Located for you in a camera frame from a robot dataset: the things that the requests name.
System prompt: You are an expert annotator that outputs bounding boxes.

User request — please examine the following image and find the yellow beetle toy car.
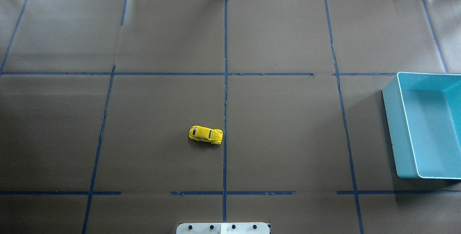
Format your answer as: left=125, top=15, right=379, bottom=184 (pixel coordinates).
left=188, top=125, right=224, bottom=145

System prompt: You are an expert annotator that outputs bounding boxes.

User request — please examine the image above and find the brown paper table cover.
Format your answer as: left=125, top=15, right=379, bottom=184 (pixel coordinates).
left=1, top=0, right=460, bottom=234

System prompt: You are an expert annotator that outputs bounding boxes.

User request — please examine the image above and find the teal plastic bin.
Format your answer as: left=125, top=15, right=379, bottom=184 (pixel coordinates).
left=382, top=72, right=461, bottom=180

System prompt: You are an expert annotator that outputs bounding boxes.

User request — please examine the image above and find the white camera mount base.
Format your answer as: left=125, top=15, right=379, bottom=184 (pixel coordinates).
left=176, top=222, right=271, bottom=234

